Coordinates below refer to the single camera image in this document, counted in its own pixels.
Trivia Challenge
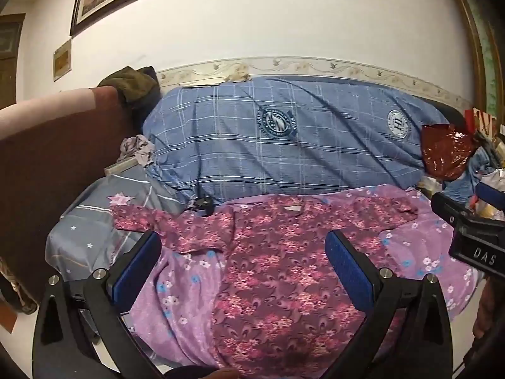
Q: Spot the beige wooden board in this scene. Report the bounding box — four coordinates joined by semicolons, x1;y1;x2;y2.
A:
104;158;140;176

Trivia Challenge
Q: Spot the brown wooden door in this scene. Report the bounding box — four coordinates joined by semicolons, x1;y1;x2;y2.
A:
0;13;26;109

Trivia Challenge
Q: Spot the patterned wallpaper border strip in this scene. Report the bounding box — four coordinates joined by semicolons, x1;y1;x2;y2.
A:
156;57;472;107

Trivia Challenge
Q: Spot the maroon floral shirt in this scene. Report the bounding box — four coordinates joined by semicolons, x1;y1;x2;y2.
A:
111;196;419;376

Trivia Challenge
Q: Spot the black power plug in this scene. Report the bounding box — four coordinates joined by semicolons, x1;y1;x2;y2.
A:
191;196;216;217

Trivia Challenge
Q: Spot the gold mirror frame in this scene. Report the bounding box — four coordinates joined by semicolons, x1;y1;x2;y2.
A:
448;0;505;119

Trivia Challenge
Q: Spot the olive green cloth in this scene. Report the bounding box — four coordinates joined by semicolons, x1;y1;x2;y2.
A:
97;65;162;115

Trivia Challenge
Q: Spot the red patterned box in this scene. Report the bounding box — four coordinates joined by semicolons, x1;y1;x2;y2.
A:
463;108;498;135

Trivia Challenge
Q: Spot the small wall plaque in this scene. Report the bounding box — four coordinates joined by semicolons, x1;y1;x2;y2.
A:
53;37;73;83

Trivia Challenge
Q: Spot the person's right forearm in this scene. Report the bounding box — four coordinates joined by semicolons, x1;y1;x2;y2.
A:
471;274;505;342

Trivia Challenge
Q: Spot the shiny red plastic bag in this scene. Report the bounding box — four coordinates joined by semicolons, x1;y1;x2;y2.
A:
420;123;474;178

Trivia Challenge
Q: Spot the brown headboard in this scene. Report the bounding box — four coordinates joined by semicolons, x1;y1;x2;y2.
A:
0;86;143;312

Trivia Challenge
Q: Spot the purple floral blanket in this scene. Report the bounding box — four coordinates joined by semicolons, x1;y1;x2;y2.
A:
126;187;484;376

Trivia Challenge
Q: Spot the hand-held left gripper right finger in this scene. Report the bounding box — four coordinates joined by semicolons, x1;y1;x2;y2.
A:
316;230;454;379

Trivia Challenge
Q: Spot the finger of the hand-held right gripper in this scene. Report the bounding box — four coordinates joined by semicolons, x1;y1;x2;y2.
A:
430;192;477;230

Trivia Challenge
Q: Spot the blue plaid quilt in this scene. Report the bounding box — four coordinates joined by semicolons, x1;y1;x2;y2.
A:
142;76;452;216

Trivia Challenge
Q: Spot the blue denim garment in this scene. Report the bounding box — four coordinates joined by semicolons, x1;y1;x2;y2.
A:
442;150;500;204

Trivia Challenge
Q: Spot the lilac crumpled cloth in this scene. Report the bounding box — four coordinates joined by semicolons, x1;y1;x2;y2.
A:
118;134;156;167

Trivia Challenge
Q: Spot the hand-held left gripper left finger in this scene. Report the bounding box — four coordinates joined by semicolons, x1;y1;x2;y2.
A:
32;230;166;379

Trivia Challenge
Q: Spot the grey star pillow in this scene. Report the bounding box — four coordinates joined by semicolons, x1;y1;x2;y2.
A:
45;166;190;285

